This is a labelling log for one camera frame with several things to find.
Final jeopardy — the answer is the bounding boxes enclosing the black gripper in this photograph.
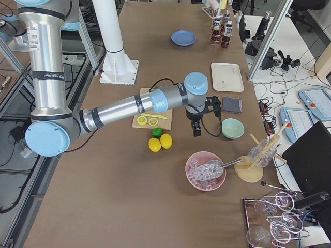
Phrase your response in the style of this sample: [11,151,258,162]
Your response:
[186,104,204,137]

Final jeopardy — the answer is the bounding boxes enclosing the blue plate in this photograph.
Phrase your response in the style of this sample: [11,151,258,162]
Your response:
[171,30,196,47]

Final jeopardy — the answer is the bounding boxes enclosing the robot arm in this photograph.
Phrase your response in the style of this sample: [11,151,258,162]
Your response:
[18,1,208,157]

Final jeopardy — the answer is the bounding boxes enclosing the pink bowl with ice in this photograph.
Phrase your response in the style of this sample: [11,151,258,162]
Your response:
[185,151,227,191]

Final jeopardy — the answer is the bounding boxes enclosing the wooden cutting board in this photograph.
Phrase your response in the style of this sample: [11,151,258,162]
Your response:
[132,88,173,130]

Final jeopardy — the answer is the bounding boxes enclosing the green bowl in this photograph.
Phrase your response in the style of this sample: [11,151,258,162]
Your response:
[222,118,245,140]

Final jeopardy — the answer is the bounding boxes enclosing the metal ice scoop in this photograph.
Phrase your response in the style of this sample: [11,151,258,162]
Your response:
[203,159,242,180]

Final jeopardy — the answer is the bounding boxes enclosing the green lime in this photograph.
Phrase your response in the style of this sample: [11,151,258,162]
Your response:
[152,127,163,138]

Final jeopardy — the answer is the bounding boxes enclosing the yellow lemon near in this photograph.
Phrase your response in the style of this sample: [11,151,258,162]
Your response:
[148,137,161,152]

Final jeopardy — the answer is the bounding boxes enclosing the lemon half right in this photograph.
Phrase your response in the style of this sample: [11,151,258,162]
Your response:
[148,117,158,127]

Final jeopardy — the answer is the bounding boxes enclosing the lemon half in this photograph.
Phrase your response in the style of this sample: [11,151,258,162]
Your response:
[137,116,147,126]
[148,117,158,127]

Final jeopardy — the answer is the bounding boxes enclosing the grey folded cloth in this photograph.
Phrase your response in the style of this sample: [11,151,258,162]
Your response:
[222,97,243,114]

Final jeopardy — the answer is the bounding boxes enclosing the yellow plastic knife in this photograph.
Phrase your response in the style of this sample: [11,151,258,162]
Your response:
[140,113,168,120]

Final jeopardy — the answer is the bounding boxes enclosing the lemon half left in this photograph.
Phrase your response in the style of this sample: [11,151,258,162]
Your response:
[137,116,147,126]

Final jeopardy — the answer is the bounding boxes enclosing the cream rabbit tray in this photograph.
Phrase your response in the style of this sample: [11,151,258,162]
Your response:
[211,63,244,92]

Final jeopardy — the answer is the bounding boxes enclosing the wooden cup tree stand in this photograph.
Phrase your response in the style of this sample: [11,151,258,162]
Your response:
[234,123,287,183]

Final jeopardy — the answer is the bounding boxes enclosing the clear glass mug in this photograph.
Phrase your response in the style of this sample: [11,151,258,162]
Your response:
[248,140,277,168]

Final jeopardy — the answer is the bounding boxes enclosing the dark tea bottle front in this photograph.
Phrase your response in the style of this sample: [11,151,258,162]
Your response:
[221,21,233,48]

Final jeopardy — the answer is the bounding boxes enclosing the dark tea bottle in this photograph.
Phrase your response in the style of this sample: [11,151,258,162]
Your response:
[221,21,233,48]
[223,10,230,26]
[210,15,222,43]

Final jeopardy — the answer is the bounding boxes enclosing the dark tea bottle middle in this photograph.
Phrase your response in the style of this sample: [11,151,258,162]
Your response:
[210,15,222,43]

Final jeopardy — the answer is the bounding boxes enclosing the teach pendant near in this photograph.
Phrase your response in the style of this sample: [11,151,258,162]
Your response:
[279,107,317,143]

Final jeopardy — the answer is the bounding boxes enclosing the teach pendant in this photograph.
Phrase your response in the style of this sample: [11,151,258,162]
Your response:
[279,107,317,143]
[298,88,331,121]

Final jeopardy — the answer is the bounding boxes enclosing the black monitor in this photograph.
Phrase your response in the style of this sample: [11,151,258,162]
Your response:
[282,121,330,196]

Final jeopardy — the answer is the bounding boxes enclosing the wine glass rack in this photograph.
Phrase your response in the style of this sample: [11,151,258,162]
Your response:
[243,191,310,247]

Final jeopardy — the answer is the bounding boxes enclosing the black thermos bottle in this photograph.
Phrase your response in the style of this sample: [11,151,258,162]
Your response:
[255,10,272,41]

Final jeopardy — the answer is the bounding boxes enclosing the dark tea bottle back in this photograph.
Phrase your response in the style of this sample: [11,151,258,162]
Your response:
[223,10,230,26]

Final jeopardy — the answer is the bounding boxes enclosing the teach pendant far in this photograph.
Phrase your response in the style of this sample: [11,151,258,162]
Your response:
[298,88,331,121]

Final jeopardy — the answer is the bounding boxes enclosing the pink cup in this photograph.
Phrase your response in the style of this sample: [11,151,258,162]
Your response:
[209,0,219,10]

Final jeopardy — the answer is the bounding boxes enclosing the copper wire bottle rack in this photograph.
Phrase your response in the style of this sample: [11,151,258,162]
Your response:
[209,17,233,48]

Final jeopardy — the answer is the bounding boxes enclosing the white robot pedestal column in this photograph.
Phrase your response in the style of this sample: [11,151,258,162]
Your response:
[93,1,139,85]

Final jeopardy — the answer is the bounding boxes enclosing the aluminium frame post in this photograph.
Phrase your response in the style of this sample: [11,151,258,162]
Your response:
[247,0,293,82]

